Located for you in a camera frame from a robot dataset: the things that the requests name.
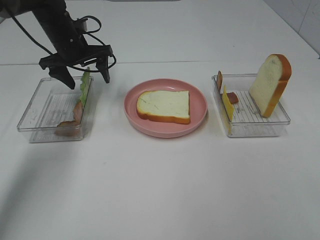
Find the right clear plastic tray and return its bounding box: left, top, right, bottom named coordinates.
left=211, top=73, right=291, bottom=138

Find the long bacon strip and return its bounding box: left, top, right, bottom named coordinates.
left=54, top=100, right=84, bottom=137

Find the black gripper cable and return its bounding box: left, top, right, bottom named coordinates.
left=4, top=6, right=117, bottom=73

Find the bread slice from tray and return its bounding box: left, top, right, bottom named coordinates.
left=136, top=90, right=191, bottom=124

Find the left clear plastic tray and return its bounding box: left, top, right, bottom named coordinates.
left=17, top=76, right=95, bottom=143

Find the green lettuce leaf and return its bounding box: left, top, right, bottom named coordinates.
left=79, top=67, right=91, bottom=107

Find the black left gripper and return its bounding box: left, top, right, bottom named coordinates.
left=39, top=31, right=113, bottom=90

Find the small bacon piece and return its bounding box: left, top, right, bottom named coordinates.
left=226, top=92, right=239, bottom=105

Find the pink round plate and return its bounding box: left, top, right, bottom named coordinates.
left=124, top=78, right=208, bottom=138

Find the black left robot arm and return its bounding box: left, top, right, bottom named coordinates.
left=0, top=0, right=116, bottom=90

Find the upright bacon strip right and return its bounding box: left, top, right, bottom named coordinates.
left=216, top=70, right=223, bottom=92

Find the yellow cheese slice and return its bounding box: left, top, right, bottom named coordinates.
left=222, top=85, right=234, bottom=135

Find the upright bread slice right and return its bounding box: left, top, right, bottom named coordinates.
left=249, top=53, right=292, bottom=118

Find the clear plastic tray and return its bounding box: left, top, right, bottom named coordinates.
left=17, top=76, right=95, bottom=143
left=211, top=73, right=291, bottom=138

